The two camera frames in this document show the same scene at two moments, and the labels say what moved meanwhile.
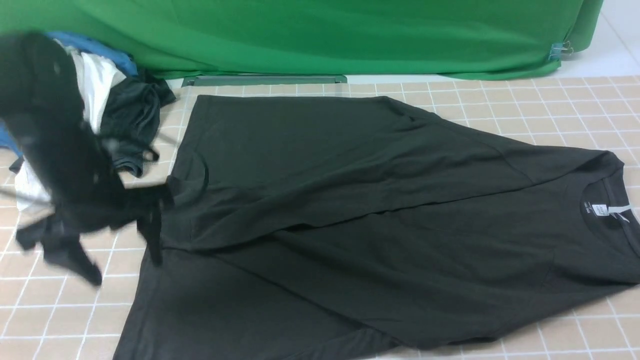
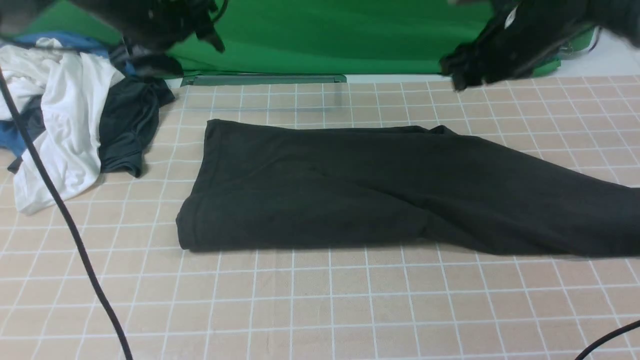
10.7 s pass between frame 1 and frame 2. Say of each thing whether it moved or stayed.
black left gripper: moved
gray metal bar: stayed
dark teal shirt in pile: stayed
